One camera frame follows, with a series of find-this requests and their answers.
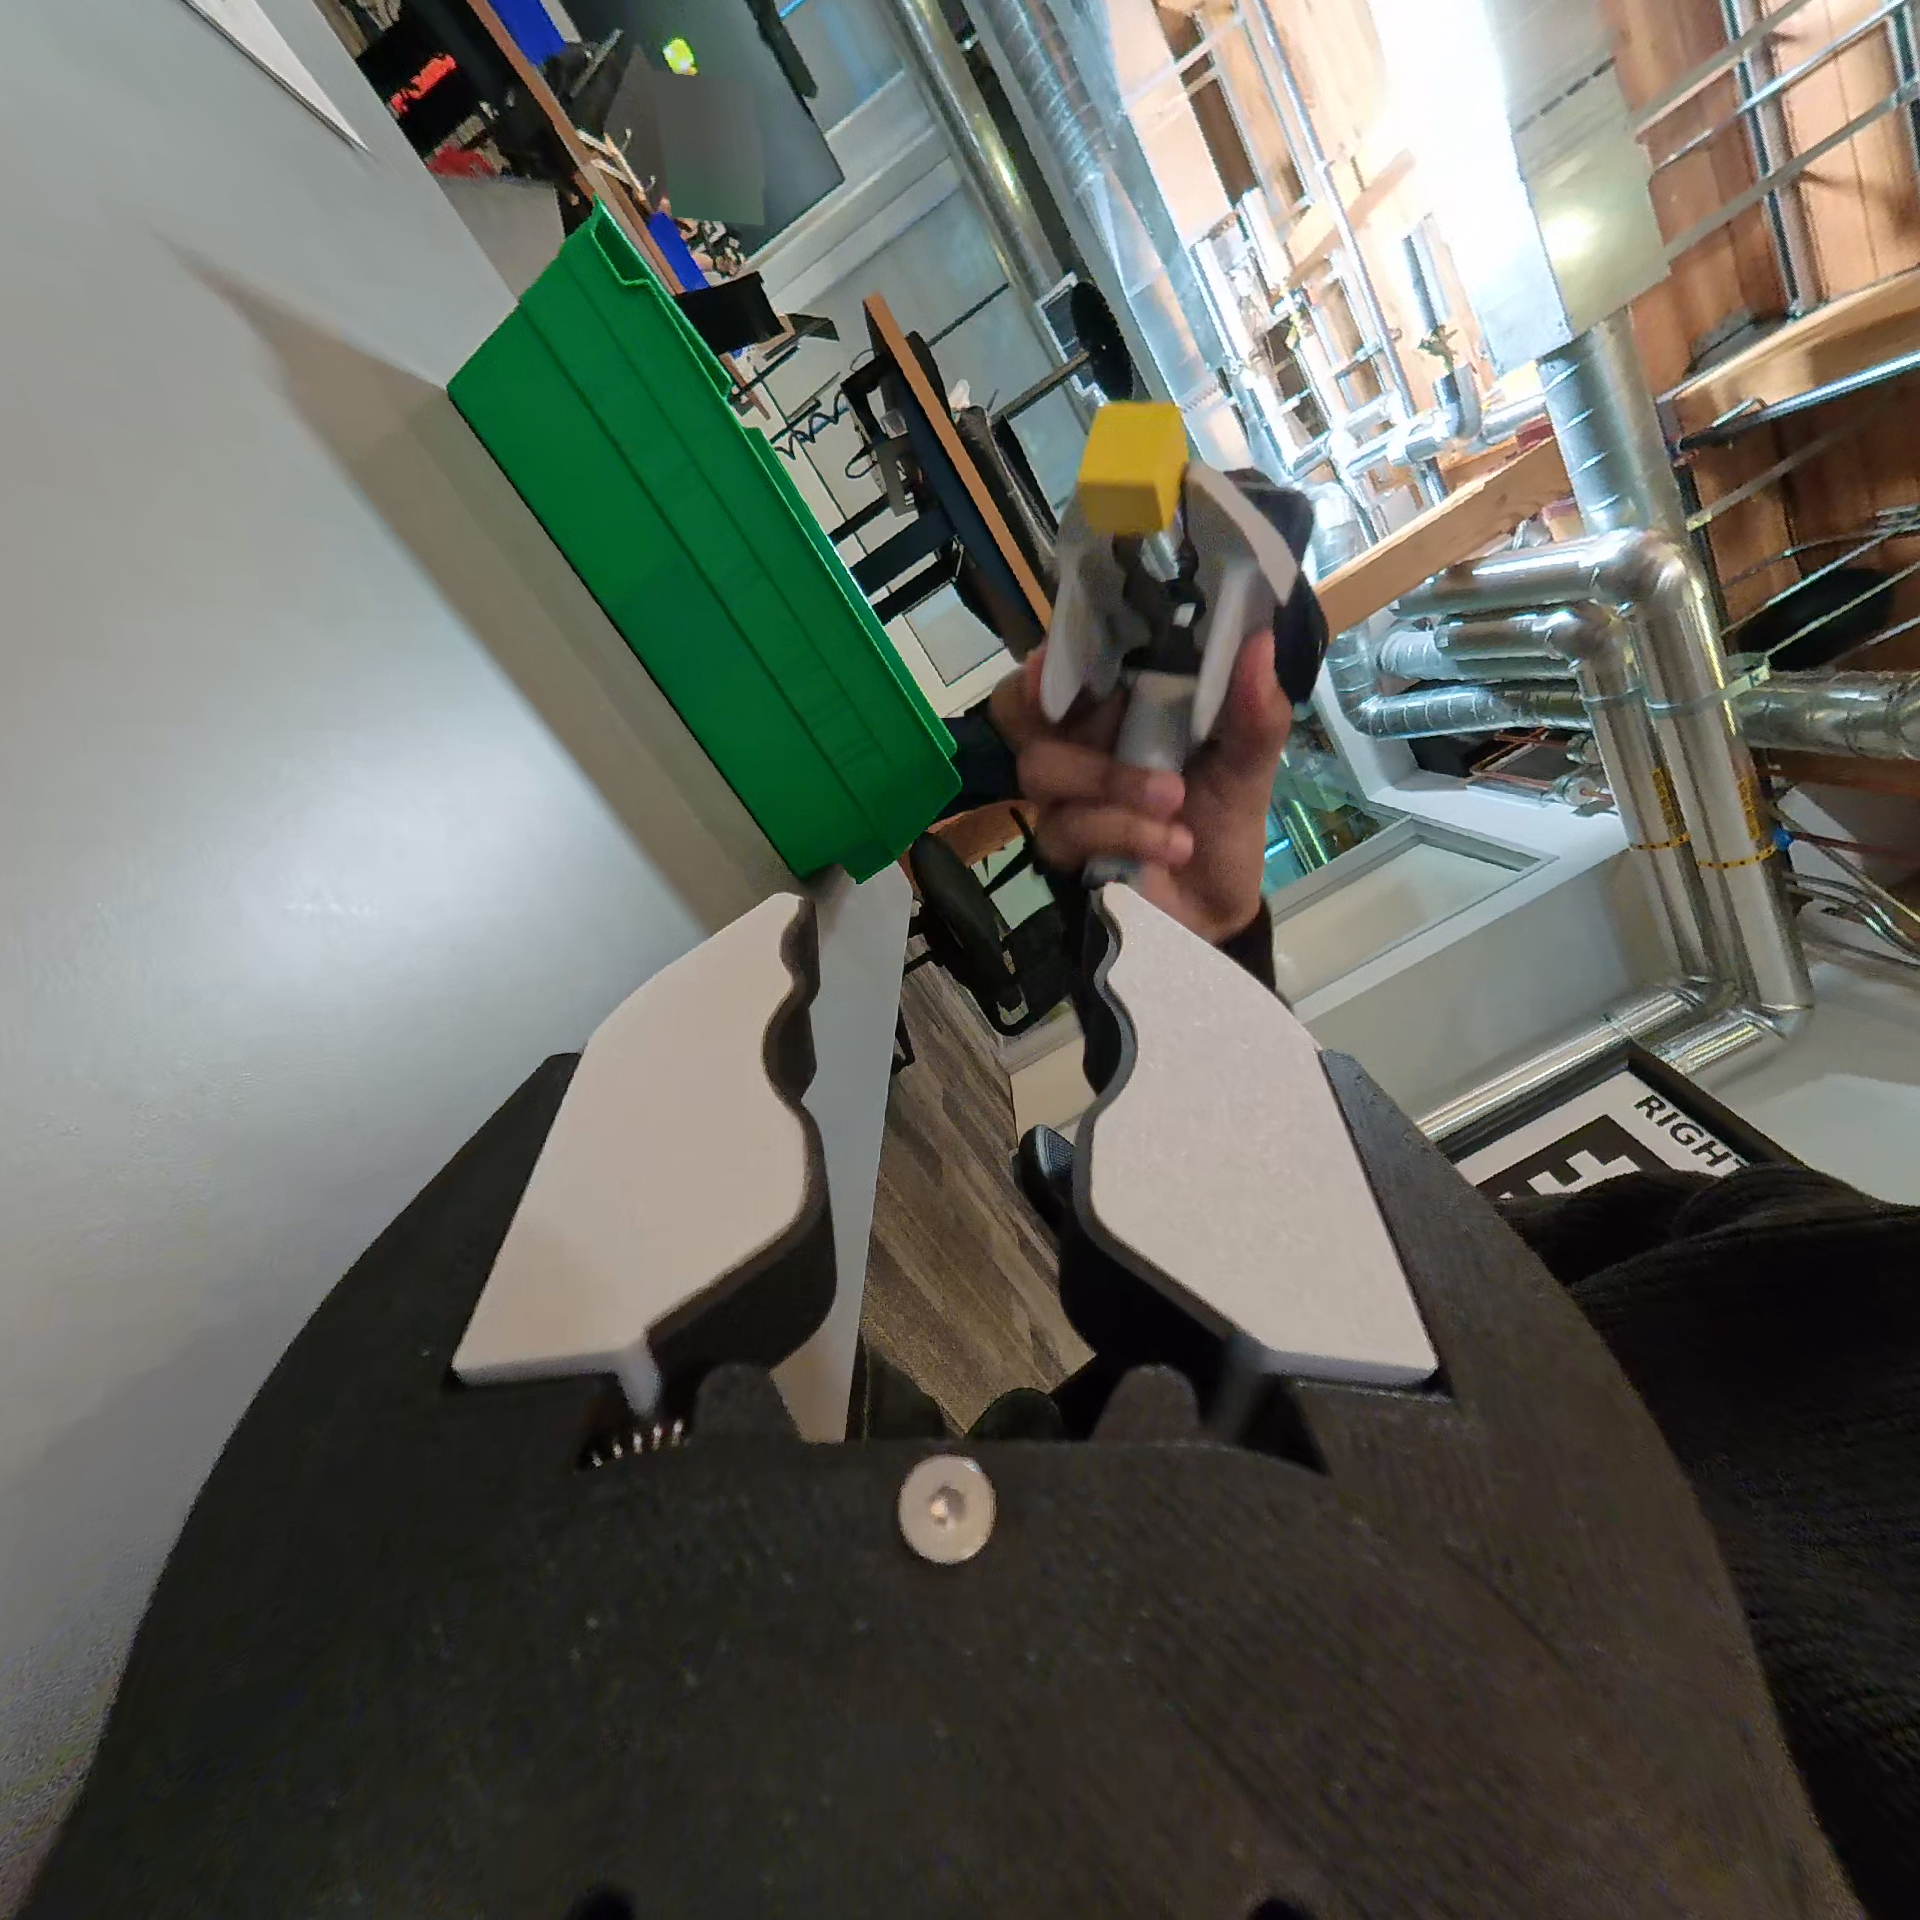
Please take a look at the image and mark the black office chair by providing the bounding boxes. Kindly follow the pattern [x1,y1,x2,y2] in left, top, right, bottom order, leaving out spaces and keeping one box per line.
[908,808,1082,1037]

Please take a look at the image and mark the person's right hand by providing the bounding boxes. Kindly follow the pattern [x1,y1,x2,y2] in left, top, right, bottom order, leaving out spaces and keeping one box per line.
[991,630,1296,939]

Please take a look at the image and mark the framed marker poster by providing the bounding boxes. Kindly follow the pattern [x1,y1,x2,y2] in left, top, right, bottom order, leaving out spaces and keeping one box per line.
[1439,1048,1794,1201]

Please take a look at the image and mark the green plastic bin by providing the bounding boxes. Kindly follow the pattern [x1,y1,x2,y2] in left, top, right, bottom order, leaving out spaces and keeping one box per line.
[448,195,963,884]

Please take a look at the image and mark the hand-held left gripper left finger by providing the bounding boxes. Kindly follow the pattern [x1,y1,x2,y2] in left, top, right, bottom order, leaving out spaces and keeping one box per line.
[453,891,836,1449]

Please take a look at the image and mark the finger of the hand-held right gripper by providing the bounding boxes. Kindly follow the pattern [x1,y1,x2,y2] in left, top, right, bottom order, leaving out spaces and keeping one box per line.
[1184,464,1309,747]
[1037,516,1150,721]

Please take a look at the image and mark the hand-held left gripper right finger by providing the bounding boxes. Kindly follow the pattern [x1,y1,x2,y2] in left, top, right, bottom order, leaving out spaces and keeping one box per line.
[1056,881,1443,1449]

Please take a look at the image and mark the silver ventilation ducts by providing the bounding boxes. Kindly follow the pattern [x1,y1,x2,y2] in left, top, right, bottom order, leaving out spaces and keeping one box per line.
[1328,526,1920,1081]

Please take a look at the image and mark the large silver duct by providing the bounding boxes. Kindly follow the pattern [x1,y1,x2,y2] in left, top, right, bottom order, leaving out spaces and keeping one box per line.
[960,0,1247,436]

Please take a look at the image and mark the wooden beam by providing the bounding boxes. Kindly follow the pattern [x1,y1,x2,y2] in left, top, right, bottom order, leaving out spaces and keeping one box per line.
[1318,435,1576,633]

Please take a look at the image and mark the yellow cube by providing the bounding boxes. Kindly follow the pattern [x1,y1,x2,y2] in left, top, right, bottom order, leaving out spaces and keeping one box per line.
[1077,401,1187,536]

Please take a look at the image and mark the grey desk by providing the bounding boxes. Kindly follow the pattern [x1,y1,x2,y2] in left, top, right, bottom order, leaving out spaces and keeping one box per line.
[0,0,917,1728]

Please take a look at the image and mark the wooden top table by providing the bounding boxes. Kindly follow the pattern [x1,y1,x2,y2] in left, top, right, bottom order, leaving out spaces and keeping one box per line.
[839,293,1052,663]

